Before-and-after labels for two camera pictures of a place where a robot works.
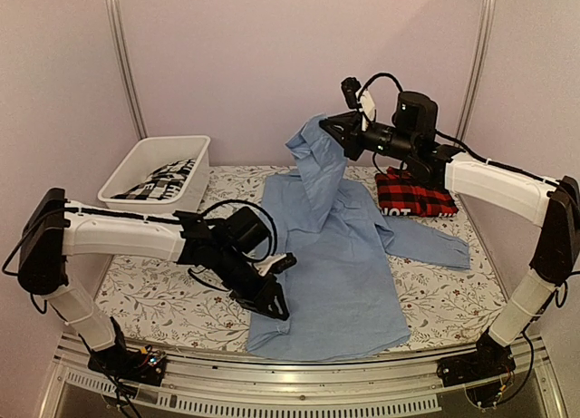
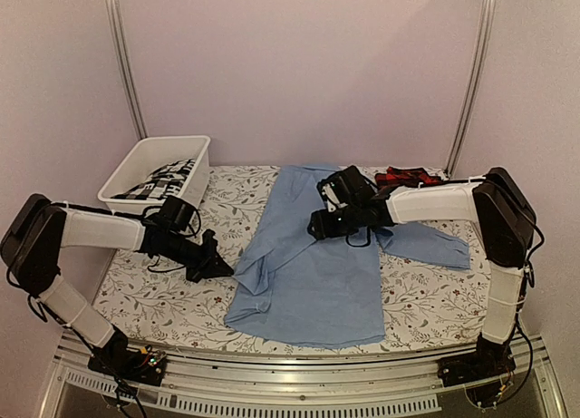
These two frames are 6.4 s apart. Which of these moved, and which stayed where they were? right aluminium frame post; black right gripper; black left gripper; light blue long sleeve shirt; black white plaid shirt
Moved: black left gripper; black right gripper; light blue long sleeve shirt
Stayed: right aluminium frame post; black white plaid shirt
